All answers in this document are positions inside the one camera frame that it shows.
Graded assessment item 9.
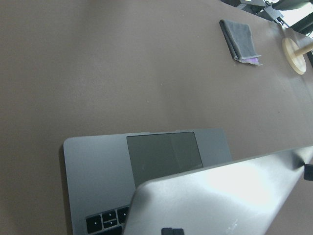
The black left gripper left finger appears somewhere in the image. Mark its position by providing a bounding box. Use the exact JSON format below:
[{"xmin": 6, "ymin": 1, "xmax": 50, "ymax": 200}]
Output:
[{"xmin": 161, "ymin": 228, "xmax": 173, "ymax": 235}]

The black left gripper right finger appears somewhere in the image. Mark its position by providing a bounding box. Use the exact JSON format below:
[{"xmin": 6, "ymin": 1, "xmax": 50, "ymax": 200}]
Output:
[{"xmin": 172, "ymin": 228, "xmax": 184, "ymax": 235}]

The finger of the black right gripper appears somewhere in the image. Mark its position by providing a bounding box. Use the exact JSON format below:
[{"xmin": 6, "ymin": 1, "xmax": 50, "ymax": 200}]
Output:
[{"xmin": 304, "ymin": 164, "xmax": 313, "ymax": 181}]

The grey laptop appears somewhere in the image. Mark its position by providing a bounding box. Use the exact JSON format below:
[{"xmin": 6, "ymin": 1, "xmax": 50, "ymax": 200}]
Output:
[{"xmin": 63, "ymin": 129, "xmax": 313, "ymax": 235}]

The wooden mug tree stand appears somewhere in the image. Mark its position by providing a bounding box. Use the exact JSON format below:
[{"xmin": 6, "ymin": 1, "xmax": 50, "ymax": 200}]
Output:
[{"xmin": 282, "ymin": 38, "xmax": 313, "ymax": 75}]

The folded grey cloth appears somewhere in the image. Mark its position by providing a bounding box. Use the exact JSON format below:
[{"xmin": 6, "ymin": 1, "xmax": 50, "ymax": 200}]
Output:
[{"xmin": 219, "ymin": 19, "xmax": 261, "ymax": 66}]

